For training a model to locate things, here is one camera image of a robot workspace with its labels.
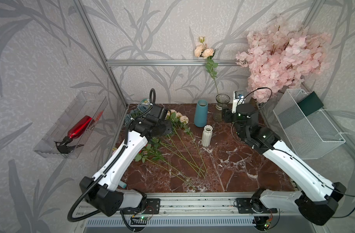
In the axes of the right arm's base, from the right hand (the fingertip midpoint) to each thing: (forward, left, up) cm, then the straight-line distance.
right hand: (231, 103), depth 68 cm
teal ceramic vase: (+15, +12, -24) cm, 30 cm away
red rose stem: (-8, +44, -34) cm, 56 cm away
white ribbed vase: (-2, +10, -25) cm, 27 cm away
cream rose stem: (+17, +26, -34) cm, 46 cm away
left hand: (-4, +31, -13) cm, 34 cm away
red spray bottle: (-20, +72, -4) cm, 75 cm away
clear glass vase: (+22, -2, -18) cm, 28 cm away
